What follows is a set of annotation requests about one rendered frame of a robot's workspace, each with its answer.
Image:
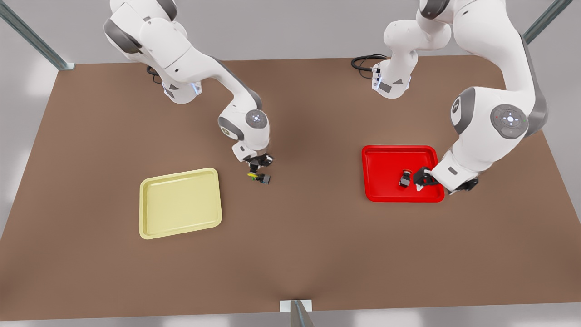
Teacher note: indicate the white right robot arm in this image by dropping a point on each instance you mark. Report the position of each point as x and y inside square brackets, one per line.
[181, 59]

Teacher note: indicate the yellow tray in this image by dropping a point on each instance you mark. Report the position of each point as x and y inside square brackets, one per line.
[180, 203]

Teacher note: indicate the yellow switch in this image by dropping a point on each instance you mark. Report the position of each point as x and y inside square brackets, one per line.
[259, 177]

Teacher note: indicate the silver frame post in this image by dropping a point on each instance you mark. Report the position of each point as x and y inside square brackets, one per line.
[544, 18]
[299, 313]
[32, 36]

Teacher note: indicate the red switch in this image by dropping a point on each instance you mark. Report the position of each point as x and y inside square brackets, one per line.
[405, 178]

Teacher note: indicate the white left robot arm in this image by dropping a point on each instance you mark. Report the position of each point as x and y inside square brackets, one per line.
[490, 113]

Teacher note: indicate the red tray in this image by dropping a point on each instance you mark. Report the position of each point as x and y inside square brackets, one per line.
[386, 175]

